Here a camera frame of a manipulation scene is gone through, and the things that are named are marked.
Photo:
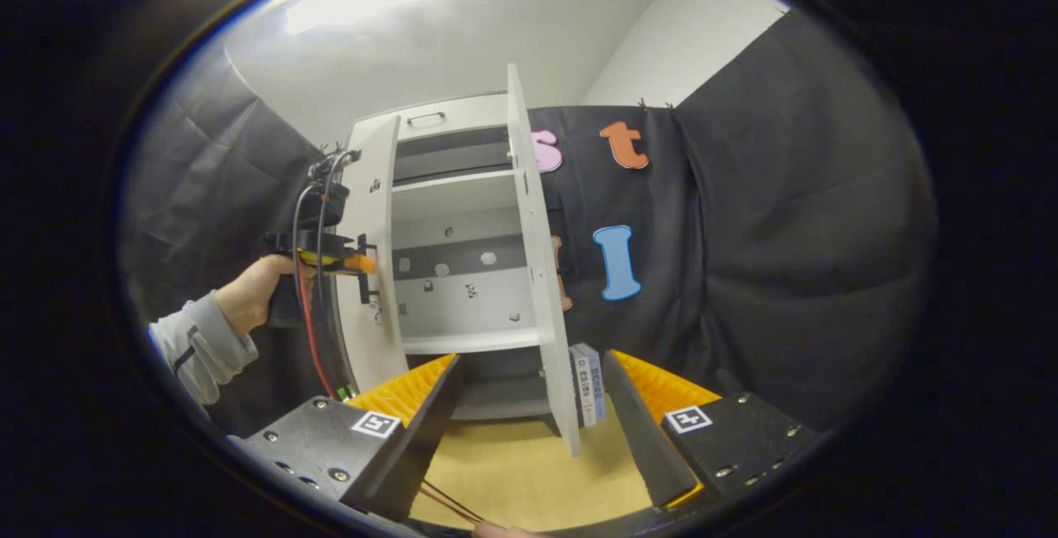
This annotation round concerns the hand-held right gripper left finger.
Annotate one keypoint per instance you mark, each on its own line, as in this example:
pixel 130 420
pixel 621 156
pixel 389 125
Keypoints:
pixel 426 439

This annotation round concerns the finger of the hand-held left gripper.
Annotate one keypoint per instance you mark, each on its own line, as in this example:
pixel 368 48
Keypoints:
pixel 359 264

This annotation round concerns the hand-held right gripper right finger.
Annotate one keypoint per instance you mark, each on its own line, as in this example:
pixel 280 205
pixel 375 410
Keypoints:
pixel 645 439

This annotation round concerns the white cabinet door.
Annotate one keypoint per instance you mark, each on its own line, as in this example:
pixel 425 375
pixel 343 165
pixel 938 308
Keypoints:
pixel 541 273
pixel 368 331

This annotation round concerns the white double-door shoe cabinet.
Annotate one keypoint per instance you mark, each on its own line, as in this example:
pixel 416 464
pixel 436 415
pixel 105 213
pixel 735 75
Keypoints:
pixel 450 191

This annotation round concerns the green striped object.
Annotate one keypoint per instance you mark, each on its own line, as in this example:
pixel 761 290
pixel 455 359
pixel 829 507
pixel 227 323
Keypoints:
pixel 343 393

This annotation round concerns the black backdrop cloth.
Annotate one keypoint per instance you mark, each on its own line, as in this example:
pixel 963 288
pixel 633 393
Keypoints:
pixel 785 232

